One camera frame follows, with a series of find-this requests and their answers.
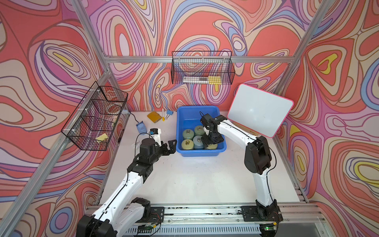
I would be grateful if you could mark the green tea canister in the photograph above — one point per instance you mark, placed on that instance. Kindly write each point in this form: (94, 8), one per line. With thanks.
(199, 130)
(188, 134)

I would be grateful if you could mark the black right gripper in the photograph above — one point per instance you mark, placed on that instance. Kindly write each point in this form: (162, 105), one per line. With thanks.
(206, 141)

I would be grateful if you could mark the yellow block in basket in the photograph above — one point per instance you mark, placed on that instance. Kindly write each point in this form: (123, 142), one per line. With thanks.
(214, 80)

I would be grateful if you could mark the black wire basket back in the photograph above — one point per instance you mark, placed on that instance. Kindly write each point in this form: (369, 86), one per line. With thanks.
(194, 66)

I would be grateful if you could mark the pink framed whiteboard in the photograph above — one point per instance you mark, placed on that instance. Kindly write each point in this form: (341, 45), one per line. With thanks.
(258, 110)

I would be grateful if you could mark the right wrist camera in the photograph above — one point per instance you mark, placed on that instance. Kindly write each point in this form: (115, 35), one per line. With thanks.
(207, 121)

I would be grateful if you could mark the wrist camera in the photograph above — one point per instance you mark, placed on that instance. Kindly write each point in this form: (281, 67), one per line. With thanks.
(155, 134)
(207, 121)

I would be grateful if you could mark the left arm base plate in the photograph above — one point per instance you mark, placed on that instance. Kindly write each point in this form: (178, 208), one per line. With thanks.
(155, 215)

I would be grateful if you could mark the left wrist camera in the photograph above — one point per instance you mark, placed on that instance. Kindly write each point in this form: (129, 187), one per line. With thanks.
(155, 134)

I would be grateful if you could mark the small blue clip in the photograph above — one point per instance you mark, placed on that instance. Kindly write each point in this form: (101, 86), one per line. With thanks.
(168, 114)

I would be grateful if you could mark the blue-grey tea canister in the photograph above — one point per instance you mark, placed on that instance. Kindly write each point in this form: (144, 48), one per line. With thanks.
(198, 143)

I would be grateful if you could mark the small blue mouse device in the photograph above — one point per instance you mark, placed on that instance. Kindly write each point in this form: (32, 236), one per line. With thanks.
(141, 128)

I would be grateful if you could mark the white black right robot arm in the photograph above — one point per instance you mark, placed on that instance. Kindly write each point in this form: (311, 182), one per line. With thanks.
(257, 157)

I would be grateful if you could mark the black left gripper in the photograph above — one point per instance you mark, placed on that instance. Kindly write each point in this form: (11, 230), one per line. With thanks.
(171, 148)

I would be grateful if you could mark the green circuit board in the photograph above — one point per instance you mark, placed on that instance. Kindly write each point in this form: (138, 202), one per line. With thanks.
(146, 228)

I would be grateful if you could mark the black wire basket left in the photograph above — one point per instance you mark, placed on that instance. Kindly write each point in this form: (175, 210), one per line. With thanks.
(97, 113)

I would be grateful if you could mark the blue plastic basket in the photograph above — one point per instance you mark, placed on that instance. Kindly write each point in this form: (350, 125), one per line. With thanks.
(188, 117)

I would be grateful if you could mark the yellow sticky note pad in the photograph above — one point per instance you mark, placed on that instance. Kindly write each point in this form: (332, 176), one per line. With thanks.
(154, 116)

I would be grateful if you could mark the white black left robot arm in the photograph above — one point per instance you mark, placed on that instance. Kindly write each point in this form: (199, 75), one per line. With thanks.
(120, 212)

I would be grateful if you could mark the green tea canister left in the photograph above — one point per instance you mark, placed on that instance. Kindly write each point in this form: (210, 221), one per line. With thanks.
(188, 134)

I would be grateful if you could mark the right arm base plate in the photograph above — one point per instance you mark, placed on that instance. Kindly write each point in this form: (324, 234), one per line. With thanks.
(261, 213)

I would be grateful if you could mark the yellow sponge in basket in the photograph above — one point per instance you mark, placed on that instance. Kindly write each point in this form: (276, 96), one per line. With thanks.
(102, 138)

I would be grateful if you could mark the green tea canister back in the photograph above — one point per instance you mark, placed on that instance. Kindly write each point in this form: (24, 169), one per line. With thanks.
(199, 130)

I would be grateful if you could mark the black wire basket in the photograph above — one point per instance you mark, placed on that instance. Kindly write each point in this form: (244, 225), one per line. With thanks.
(194, 66)
(97, 113)

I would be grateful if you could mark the yellow-green tea canister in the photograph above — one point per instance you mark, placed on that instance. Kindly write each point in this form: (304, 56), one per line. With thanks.
(187, 144)
(211, 147)

